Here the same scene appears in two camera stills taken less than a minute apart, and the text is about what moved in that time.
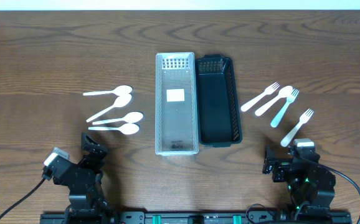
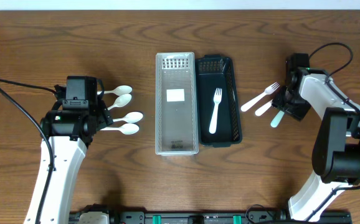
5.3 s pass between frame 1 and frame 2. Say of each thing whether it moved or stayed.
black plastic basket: stayed
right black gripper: moved
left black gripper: moved
